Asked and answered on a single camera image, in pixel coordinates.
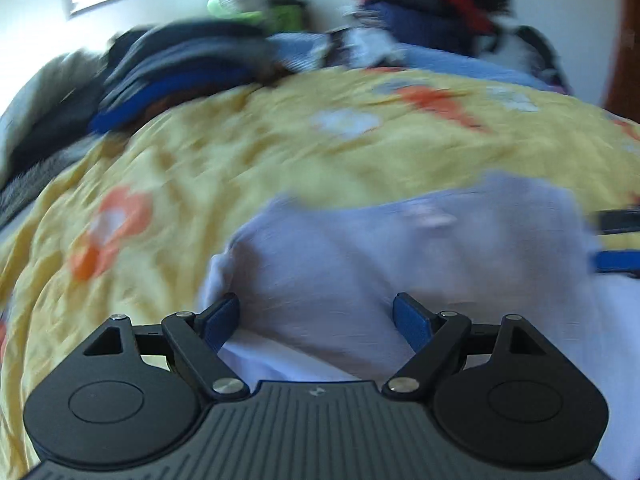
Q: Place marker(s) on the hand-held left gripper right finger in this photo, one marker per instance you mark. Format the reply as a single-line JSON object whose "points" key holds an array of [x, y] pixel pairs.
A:
{"points": [[410, 317]]}

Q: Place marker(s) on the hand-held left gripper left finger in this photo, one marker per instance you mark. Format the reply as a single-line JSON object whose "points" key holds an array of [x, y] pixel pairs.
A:
{"points": [[220, 322]]}

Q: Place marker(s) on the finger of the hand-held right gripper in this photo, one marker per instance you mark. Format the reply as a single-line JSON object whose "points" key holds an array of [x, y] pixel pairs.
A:
{"points": [[617, 262], [617, 221]]}

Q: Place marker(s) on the light purple sweater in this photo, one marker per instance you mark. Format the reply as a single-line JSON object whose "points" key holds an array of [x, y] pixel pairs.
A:
{"points": [[400, 250]]}

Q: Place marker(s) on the stack of dark folded clothes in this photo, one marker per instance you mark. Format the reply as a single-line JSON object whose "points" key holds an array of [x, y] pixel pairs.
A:
{"points": [[190, 60]]}

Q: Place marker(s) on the yellow printed quilt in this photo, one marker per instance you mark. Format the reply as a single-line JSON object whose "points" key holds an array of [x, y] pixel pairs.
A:
{"points": [[250, 150]]}

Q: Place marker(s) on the brown wooden door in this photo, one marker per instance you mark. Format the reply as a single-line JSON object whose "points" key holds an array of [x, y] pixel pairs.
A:
{"points": [[625, 35]]}

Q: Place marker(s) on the blue blanket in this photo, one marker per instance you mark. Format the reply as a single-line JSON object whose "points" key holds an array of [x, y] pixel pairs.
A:
{"points": [[450, 62]]}

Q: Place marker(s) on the zebra striped cloth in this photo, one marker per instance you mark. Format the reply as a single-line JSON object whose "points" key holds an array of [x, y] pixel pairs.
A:
{"points": [[25, 190]]}

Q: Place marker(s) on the black cloth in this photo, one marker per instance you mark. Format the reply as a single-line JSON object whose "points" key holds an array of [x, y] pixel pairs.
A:
{"points": [[55, 130]]}

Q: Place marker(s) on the crumpled white cloth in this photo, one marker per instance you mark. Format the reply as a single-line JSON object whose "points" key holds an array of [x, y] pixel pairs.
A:
{"points": [[372, 45]]}

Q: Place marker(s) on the navy jacket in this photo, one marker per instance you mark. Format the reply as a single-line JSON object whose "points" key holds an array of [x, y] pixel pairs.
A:
{"points": [[415, 25]]}

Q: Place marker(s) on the green plastic chair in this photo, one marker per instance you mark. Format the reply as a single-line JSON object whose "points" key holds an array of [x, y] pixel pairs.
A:
{"points": [[225, 7]]}

